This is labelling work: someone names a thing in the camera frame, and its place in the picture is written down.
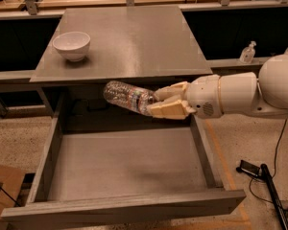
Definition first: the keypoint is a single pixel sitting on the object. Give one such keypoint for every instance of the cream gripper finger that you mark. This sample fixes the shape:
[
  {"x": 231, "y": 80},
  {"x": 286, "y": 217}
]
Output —
[
  {"x": 177, "y": 89},
  {"x": 176, "y": 110}
]

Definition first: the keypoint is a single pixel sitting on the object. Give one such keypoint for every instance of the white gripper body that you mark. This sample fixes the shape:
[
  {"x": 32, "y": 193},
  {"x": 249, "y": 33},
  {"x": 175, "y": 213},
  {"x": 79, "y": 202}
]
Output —
[{"x": 204, "y": 95}]

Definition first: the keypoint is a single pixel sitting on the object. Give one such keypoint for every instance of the clear plastic water bottle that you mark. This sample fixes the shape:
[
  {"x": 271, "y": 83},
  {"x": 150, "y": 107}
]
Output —
[{"x": 128, "y": 96}]

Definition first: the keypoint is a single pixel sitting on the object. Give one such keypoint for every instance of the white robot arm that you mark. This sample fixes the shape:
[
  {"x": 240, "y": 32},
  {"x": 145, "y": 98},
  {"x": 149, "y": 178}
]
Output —
[{"x": 264, "y": 94}]

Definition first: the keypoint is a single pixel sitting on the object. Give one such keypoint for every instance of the grey cabinet with flat top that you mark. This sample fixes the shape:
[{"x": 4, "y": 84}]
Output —
[{"x": 146, "y": 46}]

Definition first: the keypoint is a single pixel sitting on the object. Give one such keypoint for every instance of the clear hand sanitizer bottle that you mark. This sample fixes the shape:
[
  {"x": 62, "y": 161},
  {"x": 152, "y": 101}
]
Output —
[{"x": 248, "y": 53}]

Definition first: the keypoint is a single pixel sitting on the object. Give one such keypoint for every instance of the open grey top drawer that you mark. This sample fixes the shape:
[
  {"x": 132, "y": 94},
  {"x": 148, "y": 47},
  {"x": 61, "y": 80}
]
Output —
[{"x": 141, "y": 174}]

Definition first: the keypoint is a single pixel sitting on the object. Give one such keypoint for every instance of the white ceramic bowl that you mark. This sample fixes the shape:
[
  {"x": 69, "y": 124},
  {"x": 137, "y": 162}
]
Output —
[{"x": 72, "y": 46}]

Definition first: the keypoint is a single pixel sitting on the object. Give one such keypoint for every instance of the brown cardboard box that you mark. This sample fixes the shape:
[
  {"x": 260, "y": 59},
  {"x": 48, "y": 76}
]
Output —
[{"x": 10, "y": 184}]

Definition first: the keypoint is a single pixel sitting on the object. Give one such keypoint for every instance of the black drawer handle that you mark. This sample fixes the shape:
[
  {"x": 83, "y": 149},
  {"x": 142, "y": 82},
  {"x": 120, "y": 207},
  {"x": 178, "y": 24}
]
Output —
[{"x": 84, "y": 106}]

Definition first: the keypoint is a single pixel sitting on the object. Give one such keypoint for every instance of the grey metal rail shelf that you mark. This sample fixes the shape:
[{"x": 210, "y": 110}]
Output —
[{"x": 221, "y": 33}]

